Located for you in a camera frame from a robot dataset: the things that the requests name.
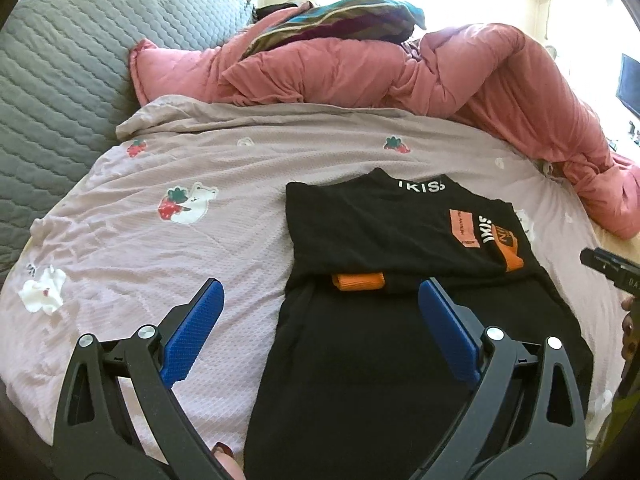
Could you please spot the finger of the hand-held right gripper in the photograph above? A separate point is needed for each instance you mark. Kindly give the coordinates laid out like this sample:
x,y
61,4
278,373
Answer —
x,y
597,259

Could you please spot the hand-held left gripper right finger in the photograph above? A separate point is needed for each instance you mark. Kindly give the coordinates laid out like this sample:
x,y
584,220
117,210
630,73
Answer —
x,y
450,330

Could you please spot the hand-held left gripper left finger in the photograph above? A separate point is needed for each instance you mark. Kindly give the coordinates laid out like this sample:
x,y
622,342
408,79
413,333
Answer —
x,y
192,330

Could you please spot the black t-shirt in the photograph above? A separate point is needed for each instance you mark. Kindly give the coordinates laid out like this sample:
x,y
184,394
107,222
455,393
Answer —
x,y
350,385

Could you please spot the person's right hand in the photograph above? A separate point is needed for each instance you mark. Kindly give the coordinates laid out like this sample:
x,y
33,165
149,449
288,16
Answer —
x,y
631,330

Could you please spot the person's left hand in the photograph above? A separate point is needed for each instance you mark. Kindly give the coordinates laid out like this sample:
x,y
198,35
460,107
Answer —
x,y
227,462

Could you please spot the beige bed sheet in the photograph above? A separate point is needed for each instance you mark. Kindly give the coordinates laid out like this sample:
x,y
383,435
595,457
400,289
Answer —
x,y
617,242

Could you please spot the lilac printed blanket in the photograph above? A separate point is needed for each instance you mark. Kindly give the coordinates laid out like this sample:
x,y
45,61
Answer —
x,y
125,240

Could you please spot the yellow-green cloth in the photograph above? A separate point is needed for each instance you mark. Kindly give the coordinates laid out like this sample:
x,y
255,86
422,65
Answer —
x,y
611,425

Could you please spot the black monitor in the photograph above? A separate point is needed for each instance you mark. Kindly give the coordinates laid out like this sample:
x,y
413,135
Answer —
x,y
630,85

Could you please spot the pink quilt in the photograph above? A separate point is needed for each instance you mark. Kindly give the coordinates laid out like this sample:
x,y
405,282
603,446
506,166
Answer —
x,y
350,70

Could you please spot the grey quilted headboard cover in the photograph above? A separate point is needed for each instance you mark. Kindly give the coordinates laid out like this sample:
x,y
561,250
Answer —
x,y
65,75

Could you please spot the striped multicolour cloth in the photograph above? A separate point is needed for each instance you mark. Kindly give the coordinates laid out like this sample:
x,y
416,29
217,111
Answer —
x,y
340,22

